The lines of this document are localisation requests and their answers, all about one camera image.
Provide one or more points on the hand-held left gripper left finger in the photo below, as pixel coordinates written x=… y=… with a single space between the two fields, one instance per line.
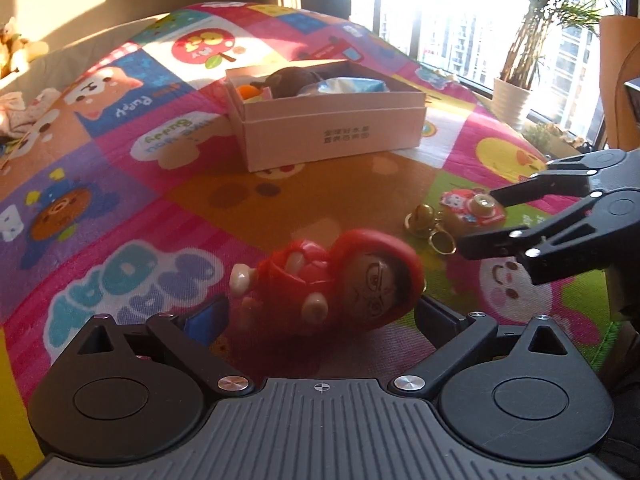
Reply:
x=210 y=317

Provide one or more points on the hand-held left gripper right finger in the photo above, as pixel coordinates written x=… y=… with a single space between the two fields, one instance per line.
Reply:
x=440 y=322

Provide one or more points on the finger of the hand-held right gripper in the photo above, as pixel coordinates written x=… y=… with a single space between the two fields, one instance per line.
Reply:
x=545 y=182
x=505 y=246

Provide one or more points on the red hooded toy figure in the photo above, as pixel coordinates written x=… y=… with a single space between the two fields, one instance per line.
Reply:
x=340 y=280

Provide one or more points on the white cardboard box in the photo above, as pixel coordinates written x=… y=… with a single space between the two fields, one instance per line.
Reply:
x=325 y=135

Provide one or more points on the blue tissue packet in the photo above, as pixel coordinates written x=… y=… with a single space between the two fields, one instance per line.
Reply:
x=350 y=85

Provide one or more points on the dark plush toy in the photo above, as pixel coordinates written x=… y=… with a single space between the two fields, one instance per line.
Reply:
x=295 y=80

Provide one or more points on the potted palm white pot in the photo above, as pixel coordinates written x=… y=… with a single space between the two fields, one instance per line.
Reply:
x=512 y=102

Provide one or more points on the gold bell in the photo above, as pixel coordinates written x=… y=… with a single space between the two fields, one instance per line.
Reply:
x=422 y=217

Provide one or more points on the colourful cartoon play mat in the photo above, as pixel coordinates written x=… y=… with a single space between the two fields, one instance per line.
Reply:
x=150 y=200

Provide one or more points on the tan board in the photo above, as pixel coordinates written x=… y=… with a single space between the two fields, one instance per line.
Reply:
x=617 y=60

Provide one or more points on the small orange toy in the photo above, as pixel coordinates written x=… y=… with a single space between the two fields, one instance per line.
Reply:
x=249 y=92

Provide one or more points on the white pink crumpled cloth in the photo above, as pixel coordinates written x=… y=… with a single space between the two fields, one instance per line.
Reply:
x=22 y=110

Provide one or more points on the beige sofa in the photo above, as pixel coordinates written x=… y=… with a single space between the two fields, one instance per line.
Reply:
x=90 y=45

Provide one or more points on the brown teddy bear plush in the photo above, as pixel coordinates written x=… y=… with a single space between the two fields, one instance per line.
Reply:
x=12 y=42

